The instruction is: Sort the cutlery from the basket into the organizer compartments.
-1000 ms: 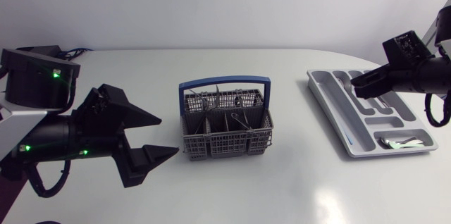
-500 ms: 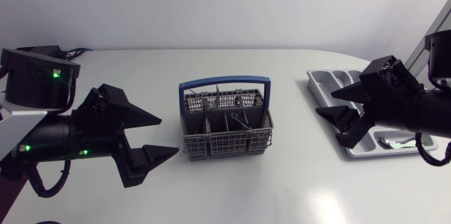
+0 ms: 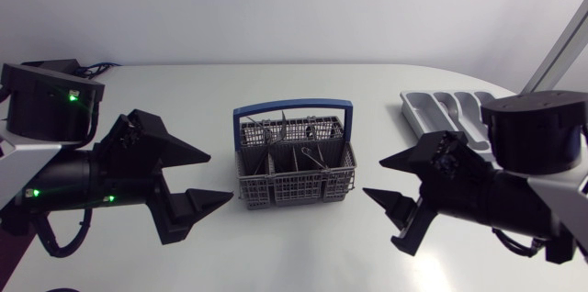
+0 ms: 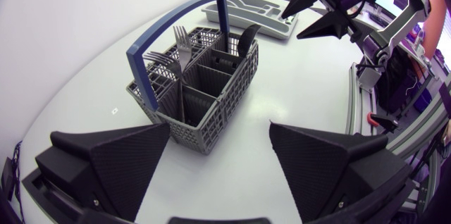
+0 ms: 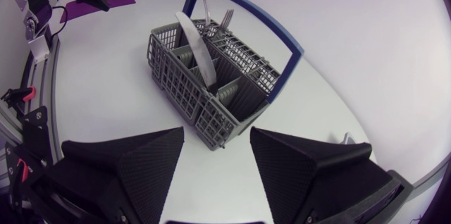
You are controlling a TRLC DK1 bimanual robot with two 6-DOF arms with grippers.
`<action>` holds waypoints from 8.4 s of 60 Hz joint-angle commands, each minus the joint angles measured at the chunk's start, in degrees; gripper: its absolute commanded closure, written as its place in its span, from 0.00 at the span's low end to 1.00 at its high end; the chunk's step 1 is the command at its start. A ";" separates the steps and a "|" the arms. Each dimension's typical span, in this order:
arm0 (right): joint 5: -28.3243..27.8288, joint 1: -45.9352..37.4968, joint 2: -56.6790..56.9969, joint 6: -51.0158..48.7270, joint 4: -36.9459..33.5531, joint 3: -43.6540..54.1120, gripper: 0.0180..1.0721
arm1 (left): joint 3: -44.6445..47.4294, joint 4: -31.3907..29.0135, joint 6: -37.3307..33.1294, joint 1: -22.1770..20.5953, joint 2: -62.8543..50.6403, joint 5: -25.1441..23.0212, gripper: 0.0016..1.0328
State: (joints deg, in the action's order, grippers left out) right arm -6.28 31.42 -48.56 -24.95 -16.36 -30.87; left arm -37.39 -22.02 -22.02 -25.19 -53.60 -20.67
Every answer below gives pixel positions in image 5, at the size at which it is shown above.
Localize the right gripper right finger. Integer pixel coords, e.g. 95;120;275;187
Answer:
249;127;403;224

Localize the black cable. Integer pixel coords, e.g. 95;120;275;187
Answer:
51;5;69;39

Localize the grey cutlery basket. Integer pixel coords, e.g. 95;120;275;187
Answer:
146;0;305;152

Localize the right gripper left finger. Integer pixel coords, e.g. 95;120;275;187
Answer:
20;126;185;224

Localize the steel knife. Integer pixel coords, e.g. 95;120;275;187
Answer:
175;11;218;94

